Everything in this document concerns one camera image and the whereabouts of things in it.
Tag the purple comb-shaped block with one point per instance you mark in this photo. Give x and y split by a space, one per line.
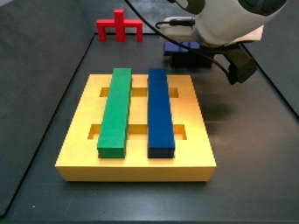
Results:
173 48

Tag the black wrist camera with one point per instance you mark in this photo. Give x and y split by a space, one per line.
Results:
242 64

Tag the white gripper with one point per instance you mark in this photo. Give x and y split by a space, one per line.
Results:
181 29

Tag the blue long bar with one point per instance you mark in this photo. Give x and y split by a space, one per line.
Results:
159 116

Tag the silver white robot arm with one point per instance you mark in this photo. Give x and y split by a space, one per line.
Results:
221 22

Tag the yellow slotted board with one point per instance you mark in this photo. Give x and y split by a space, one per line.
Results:
193 163

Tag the green long bar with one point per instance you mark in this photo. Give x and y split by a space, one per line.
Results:
113 136

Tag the red comb-shaped block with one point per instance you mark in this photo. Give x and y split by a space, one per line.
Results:
119 23

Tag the black angle fixture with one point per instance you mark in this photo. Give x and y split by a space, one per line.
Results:
189 60

